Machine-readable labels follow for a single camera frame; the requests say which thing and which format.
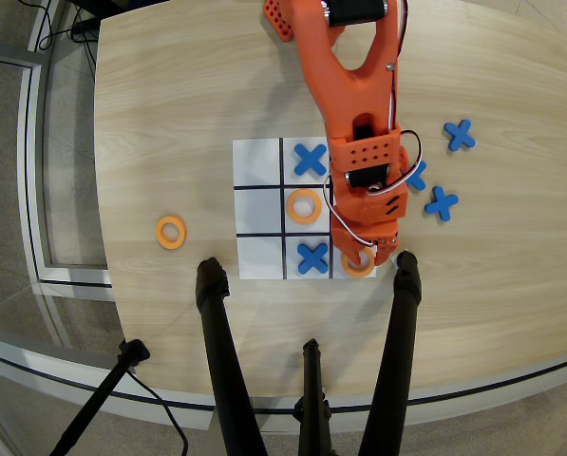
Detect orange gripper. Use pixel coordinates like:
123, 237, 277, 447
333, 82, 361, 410
331, 180, 411, 266

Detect orange foam ring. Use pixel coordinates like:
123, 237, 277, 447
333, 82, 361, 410
154, 215, 189, 249
340, 245, 377, 279
285, 188, 323, 225

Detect blue foam cross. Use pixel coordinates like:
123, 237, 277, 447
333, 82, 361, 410
443, 119, 477, 153
293, 142, 331, 177
296, 242, 331, 276
405, 160, 429, 192
424, 185, 460, 222

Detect white tic-tac-toe grid sheet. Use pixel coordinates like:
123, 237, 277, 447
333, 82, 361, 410
231, 136, 382, 281

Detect thin black tripod leg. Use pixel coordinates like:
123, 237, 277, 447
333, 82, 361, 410
292, 337, 335, 456

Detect black stand pole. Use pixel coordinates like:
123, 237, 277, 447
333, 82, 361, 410
48, 338, 151, 456

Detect black cable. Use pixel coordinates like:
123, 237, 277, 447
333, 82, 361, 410
124, 369, 190, 456

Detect grey metal partition frame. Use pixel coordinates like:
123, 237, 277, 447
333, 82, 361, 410
0, 40, 118, 301

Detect black floor cables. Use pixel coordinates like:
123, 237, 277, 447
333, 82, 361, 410
34, 0, 98, 85

